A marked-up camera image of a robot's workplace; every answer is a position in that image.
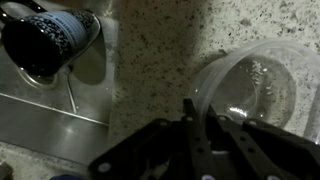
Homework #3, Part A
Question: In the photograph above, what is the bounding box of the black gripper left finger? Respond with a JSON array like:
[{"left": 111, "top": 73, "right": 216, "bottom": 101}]
[{"left": 88, "top": 98, "right": 214, "bottom": 180}]

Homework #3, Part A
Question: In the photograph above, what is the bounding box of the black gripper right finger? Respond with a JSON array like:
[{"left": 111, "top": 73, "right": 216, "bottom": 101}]
[{"left": 204, "top": 104, "right": 320, "bottom": 180}]

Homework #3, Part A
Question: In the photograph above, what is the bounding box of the clear glass bowl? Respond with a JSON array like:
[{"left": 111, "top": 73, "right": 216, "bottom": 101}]
[{"left": 188, "top": 38, "right": 320, "bottom": 134}]

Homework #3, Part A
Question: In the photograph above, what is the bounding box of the stainless steel sink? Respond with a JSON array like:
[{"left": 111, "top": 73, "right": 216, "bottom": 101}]
[{"left": 0, "top": 0, "right": 119, "bottom": 166}]

